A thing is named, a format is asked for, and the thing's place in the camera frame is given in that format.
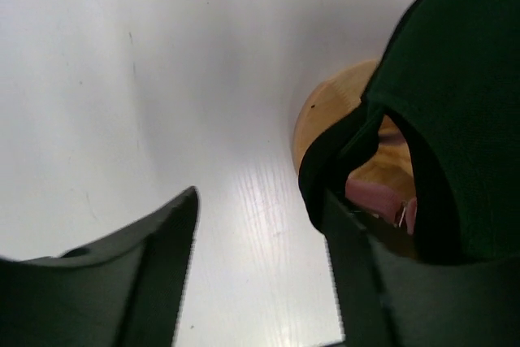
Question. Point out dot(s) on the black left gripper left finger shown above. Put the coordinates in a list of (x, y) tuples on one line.
[(124, 289)]

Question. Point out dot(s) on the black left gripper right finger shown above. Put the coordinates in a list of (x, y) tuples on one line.
[(385, 299)]

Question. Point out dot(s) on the pink baseball cap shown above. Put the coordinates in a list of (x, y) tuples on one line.
[(381, 201)]

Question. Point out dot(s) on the dark green NY cap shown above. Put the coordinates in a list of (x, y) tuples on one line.
[(449, 80)]

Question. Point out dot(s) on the black gold-logo baseball cap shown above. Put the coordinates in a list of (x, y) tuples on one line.
[(329, 159)]

